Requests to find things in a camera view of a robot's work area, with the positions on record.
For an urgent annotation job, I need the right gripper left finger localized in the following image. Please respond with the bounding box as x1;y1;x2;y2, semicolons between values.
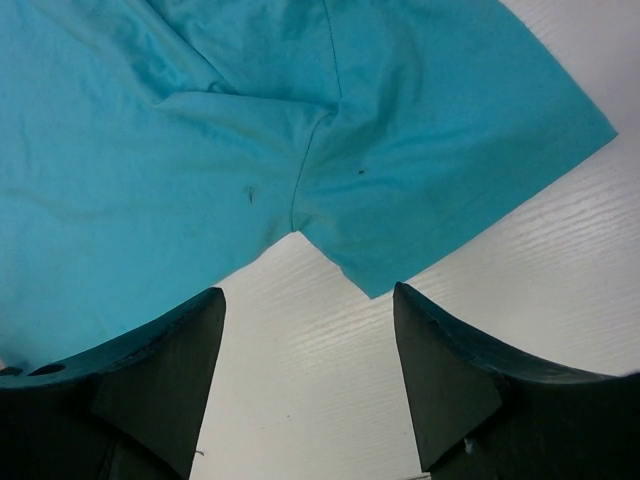
1;288;226;479

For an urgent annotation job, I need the turquoise t shirt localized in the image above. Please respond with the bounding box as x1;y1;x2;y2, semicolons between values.
1;1;616;370

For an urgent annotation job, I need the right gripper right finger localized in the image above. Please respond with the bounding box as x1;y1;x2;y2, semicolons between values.
393;283;639;479

